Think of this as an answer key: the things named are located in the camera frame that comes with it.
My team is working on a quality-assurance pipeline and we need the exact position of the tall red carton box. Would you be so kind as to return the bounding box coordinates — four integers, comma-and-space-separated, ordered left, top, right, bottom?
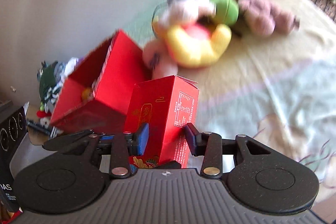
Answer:
124, 76, 199, 169

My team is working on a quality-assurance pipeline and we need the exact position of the open red storage box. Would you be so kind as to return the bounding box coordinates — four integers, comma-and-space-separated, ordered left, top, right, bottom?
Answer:
50, 30, 152, 134

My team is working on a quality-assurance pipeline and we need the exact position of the pale patterned bed sheet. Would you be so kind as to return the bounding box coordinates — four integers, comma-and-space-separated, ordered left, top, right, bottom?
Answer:
179, 0, 335, 202

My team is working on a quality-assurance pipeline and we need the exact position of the small pink plush ball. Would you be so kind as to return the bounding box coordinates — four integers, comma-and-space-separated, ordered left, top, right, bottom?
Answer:
142, 39, 178, 79

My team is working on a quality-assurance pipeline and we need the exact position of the dark green patterned plush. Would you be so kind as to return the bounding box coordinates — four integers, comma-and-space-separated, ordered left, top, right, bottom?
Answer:
37, 57, 80, 125

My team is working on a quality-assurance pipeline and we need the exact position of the yellow and red plush toy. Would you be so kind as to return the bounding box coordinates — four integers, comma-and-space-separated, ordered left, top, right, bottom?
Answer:
152, 16, 232, 68

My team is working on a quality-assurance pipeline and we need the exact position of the black box with dials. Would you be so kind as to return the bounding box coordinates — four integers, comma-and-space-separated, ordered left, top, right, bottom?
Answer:
1, 101, 27, 223

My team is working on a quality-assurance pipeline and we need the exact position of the green round plush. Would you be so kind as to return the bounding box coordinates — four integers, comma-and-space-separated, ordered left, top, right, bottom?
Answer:
210, 0, 239, 26

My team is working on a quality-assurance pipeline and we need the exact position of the pink plush toy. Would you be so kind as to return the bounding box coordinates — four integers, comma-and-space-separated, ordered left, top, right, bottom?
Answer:
236, 0, 300, 37

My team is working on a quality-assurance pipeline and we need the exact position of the white plush toy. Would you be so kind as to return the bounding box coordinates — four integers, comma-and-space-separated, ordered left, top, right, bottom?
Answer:
158, 0, 216, 29

